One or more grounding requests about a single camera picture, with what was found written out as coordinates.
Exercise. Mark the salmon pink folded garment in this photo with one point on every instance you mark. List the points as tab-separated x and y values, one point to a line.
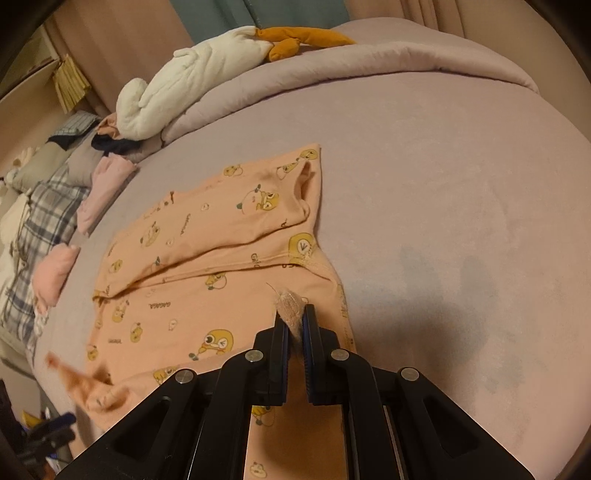
50	276

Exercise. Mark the grey mauve pillow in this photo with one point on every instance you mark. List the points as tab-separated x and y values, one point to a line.
80	162

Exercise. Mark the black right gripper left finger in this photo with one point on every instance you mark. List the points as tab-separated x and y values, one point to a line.
193	426

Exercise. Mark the peach cartoon print garment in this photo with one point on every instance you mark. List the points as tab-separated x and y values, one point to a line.
193	280

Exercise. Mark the yellow straw hanging bundle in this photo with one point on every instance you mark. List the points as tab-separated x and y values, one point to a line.
70	84

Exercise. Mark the teal curtain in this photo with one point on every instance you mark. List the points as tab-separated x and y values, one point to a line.
204	19

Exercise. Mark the pink folded ribbed garment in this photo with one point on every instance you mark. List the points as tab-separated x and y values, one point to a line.
107	181

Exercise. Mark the small striped folded cloth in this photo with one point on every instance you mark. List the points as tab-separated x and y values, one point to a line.
74	128

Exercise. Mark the dark navy garment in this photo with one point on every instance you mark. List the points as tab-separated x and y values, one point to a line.
106	144

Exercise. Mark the white goose plush toy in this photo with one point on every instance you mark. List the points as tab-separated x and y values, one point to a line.
144	108

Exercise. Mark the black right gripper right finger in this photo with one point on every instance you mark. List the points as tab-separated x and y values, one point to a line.
398	425

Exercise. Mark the plaid pillow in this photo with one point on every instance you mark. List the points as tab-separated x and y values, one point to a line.
50	220

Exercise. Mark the mauve bed sheet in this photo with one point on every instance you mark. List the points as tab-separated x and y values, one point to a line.
456	211

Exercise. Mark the mauve folded duvet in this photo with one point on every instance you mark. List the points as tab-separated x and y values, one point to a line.
384	45

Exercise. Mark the pink beige curtain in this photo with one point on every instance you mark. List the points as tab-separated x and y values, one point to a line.
113	42

